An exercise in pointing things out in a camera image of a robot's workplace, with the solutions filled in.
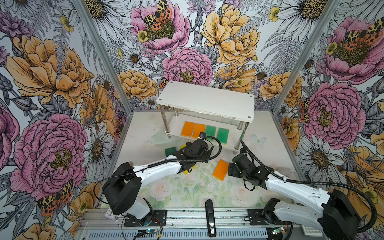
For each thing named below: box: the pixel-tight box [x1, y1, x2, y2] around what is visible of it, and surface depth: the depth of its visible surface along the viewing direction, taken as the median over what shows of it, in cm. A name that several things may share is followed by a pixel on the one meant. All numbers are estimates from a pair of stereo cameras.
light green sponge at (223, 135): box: [217, 127, 230, 145], surface depth 99 cm
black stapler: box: [205, 199, 217, 238], surface depth 71 cm
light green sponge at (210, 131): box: [205, 125, 217, 141], surface depth 104 cm
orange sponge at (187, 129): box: [181, 121, 195, 137], surface depth 104 cm
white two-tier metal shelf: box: [156, 81, 255, 150], surface depth 85 cm
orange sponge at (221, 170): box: [212, 159, 229, 182], surface depth 90 cm
